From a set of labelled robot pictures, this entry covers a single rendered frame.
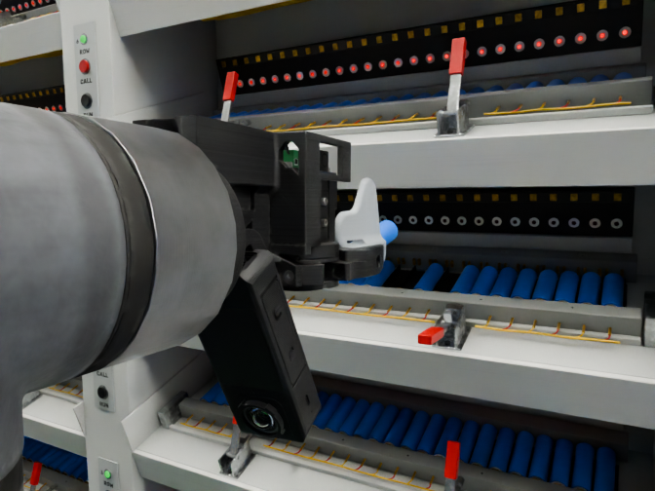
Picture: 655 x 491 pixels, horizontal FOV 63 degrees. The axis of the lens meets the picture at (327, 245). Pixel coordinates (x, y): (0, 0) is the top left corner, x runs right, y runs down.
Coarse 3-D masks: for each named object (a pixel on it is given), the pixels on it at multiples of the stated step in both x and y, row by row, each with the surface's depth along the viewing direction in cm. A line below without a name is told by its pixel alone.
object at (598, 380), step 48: (432, 240) 67; (480, 240) 64; (528, 240) 61; (576, 240) 59; (624, 240) 56; (336, 336) 55; (384, 336) 54; (480, 336) 51; (528, 336) 50; (432, 384) 51; (480, 384) 49; (528, 384) 47; (576, 384) 44; (624, 384) 43
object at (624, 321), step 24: (336, 288) 60; (360, 288) 59; (384, 288) 58; (408, 312) 55; (432, 312) 55; (480, 312) 52; (504, 312) 51; (528, 312) 50; (552, 312) 49; (576, 312) 48; (600, 312) 47; (624, 312) 47; (576, 336) 47
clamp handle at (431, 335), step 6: (444, 312) 50; (450, 312) 50; (444, 318) 50; (450, 318) 50; (444, 324) 49; (450, 324) 49; (426, 330) 46; (432, 330) 46; (438, 330) 46; (444, 330) 48; (420, 336) 44; (426, 336) 44; (432, 336) 44; (438, 336) 46; (420, 342) 44; (426, 342) 44; (432, 342) 44
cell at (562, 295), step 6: (564, 276) 55; (570, 276) 55; (576, 276) 55; (564, 282) 54; (570, 282) 54; (576, 282) 55; (558, 288) 54; (564, 288) 53; (570, 288) 53; (576, 288) 54; (558, 294) 52; (564, 294) 52; (570, 294) 52; (558, 300) 51; (564, 300) 51; (570, 300) 51
